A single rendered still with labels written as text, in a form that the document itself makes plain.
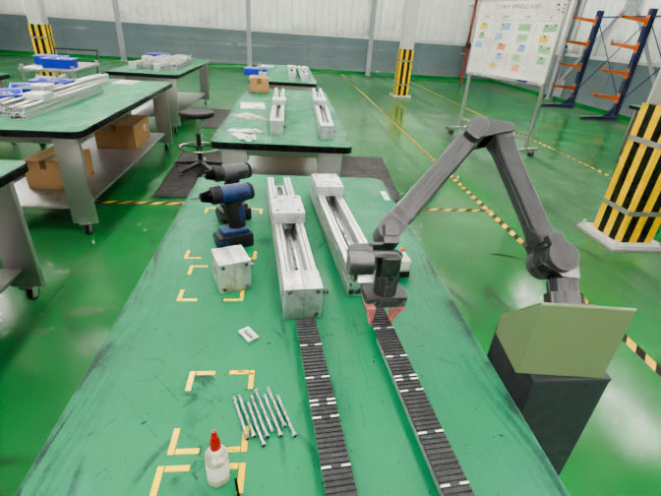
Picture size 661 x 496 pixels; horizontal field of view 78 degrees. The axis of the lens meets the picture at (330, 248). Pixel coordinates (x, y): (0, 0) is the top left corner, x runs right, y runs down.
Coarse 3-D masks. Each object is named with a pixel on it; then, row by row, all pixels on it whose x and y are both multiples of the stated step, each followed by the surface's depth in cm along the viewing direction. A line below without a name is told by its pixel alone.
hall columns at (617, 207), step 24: (24, 0) 877; (408, 0) 943; (48, 24) 924; (408, 24) 966; (48, 48) 922; (408, 48) 991; (48, 72) 944; (408, 72) 1015; (648, 96) 314; (648, 120) 311; (648, 144) 311; (624, 168) 333; (648, 168) 311; (624, 192) 333; (648, 192) 320; (600, 216) 358; (624, 216) 333; (648, 216) 330; (624, 240) 340; (648, 240) 342
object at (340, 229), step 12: (312, 192) 178; (324, 204) 157; (336, 204) 163; (324, 216) 153; (336, 216) 155; (348, 216) 148; (324, 228) 152; (336, 228) 138; (348, 228) 145; (336, 240) 131; (348, 240) 137; (360, 240) 132; (336, 252) 131; (336, 264) 131; (348, 276) 117; (360, 276) 120; (372, 276) 118; (348, 288) 118; (360, 288) 122
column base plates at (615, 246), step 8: (392, 96) 1032; (400, 96) 1034; (408, 96) 1037; (576, 224) 375; (584, 224) 368; (592, 224) 370; (592, 232) 357; (600, 232) 355; (600, 240) 347; (608, 240) 342; (616, 240) 334; (608, 248) 338; (616, 248) 334; (624, 248) 335; (632, 248) 336; (640, 248) 336; (648, 248) 337; (656, 248) 338
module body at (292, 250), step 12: (288, 180) 178; (276, 192) 175; (288, 192) 165; (276, 228) 135; (288, 228) 142; (300, 228) 137; (276, 240) 128; (288, 240) 135; (300, 240) 129; (276, 252) 128; (288, 252) 130; (300, 252) 128; (276, 264) 130; (288, 264) 116; (300, 264) 124; (312, 264) 117
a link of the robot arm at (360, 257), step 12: (384, 228) 95; (396, 228) 94; (384, 240) 95; (396, 240) 94; (348, 252) 95; (360, 252) 94; (372, 252) 95; (348, 264) 95; (360, 264) 93; (372, 264) 94
